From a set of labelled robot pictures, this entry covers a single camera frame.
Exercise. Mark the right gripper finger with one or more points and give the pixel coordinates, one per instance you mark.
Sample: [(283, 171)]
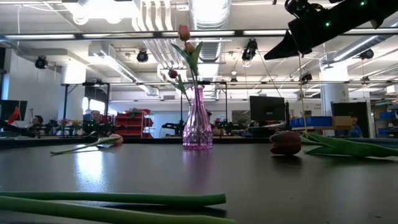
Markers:
[(286, 46)]

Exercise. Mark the cream white artificial tulip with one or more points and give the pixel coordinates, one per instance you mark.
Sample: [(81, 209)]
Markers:
[(189, 47)]

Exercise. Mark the light pink artificial tulip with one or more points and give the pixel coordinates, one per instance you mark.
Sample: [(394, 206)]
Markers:
[(116, 139), (184, 32), (93, 213)]

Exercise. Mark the dark magenta artificial tulip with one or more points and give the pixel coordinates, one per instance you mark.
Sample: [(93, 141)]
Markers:
[(124, 198), (172, 73), (286, 143)]

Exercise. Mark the pink glass vase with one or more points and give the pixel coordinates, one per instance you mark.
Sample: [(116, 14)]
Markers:
[(197, 124)]

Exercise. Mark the background black robot arm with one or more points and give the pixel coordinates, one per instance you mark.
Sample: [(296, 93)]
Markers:
[(172, 126)]

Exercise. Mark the black ceiling spotlight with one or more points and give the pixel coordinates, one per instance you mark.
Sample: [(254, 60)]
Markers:
[(250, 49), (142, 56), (41, 62), (367, 53)]

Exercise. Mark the black computer monitor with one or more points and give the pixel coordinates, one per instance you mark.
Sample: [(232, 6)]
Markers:
[(12, 109), (266, 108)]

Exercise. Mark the blue storage bins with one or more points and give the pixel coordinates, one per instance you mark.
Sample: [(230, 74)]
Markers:
[(311, 120)]

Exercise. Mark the black board panel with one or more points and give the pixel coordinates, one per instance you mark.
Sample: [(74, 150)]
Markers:
[(345, 109)]

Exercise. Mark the cardboard box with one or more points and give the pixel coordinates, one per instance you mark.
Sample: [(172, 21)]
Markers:
[(342, 120)]

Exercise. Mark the person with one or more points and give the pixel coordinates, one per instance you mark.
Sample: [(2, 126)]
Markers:
[(355, 127), (37, 121), (94, 118)]

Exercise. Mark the black table mat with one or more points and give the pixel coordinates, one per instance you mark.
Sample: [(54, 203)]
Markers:
[(280, 193)]

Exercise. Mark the red storage cabinet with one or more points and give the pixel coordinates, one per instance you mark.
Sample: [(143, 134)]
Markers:
[(133, 123)]

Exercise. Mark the rig crossbar with light strips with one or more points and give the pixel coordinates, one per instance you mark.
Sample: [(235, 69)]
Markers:
[(77, 36)]

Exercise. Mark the black metal rack frame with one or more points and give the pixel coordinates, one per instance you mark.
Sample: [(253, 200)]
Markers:
[(65, 105)]

